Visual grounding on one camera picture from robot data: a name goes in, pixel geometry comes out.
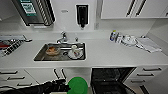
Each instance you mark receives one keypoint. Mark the white wide drawer stack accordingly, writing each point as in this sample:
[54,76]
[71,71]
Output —
[15,78]

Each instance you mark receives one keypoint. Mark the white wall cabinet, three doors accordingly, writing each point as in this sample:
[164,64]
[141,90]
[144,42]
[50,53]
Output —
[115,8]

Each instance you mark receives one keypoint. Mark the white cup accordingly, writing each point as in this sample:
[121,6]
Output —
[76,51]

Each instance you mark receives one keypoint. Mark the large green bowl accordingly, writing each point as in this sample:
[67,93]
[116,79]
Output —
[78,86]

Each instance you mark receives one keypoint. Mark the small clear bottle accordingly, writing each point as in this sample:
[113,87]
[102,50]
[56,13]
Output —
[119,38]

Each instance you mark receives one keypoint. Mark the black wall soap dispenser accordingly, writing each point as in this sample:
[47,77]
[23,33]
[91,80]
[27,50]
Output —
[82,16]

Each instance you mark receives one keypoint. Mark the bowl with orange leftovers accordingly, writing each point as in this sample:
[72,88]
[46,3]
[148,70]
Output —
[52,51]

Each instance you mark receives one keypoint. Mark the blue dish soap bottle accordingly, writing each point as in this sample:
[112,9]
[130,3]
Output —
[113,36]

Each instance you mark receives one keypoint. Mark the white wall outlet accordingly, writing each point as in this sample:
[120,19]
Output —
[96,25]

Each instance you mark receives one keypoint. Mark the stainless steel sink basin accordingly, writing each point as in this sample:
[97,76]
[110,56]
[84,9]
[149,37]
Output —
[40,56]

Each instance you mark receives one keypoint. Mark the small wall label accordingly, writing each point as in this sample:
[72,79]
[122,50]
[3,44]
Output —
[64,11]

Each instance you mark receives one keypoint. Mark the chrome sink faucet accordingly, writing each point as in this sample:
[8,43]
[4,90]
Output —
[62,37]

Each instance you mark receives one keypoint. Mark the steel paper towel dispenser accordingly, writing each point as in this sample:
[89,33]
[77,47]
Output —
[33,11]

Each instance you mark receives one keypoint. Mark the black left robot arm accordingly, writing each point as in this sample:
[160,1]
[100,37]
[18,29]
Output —
[30,90]

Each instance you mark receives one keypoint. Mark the chrome counter soap pump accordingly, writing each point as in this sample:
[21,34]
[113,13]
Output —
[76,39]

